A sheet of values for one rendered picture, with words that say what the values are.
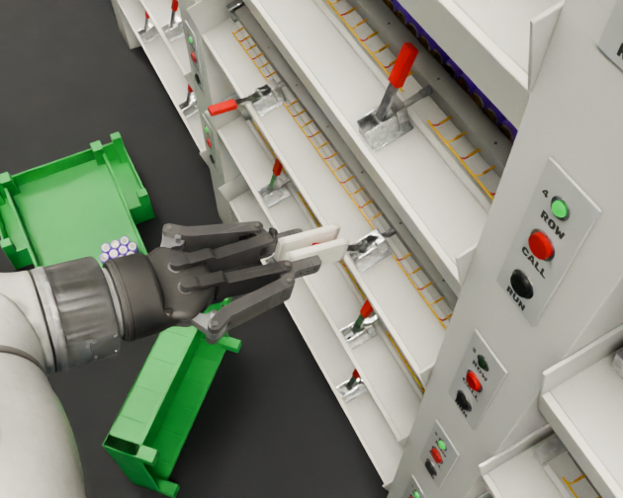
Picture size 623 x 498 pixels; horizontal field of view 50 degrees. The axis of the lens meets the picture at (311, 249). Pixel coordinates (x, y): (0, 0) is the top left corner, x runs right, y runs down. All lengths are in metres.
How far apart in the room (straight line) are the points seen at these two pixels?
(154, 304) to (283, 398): 0.69
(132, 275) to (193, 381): 0.71
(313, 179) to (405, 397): 0.30
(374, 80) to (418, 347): 0.27
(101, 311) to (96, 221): 0.87
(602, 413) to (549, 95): 0.23
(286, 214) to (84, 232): 0.54
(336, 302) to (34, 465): 0.58
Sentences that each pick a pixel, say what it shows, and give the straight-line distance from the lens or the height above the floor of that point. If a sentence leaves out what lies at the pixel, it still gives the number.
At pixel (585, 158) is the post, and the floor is 0.92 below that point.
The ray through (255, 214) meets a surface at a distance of 1.27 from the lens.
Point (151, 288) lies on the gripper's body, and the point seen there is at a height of 0.67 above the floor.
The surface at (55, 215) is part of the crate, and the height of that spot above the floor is 0.08.
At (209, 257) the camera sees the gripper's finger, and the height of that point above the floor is 0.64.
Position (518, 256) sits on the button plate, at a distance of 0.43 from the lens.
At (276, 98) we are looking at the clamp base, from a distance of 0.89.
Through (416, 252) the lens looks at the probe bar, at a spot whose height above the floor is 0.58.
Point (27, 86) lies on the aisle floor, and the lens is 1.88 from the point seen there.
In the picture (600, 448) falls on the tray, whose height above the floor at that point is 0.73.
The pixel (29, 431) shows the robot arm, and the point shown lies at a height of 0.77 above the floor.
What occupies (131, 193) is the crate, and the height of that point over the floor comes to 0.00.
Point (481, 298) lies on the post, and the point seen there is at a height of 0.74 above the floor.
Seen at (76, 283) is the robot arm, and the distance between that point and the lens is 0.58.
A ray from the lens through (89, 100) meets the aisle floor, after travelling 1.79.
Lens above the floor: 1.17
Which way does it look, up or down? 56 degrees down
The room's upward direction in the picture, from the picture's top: straight up
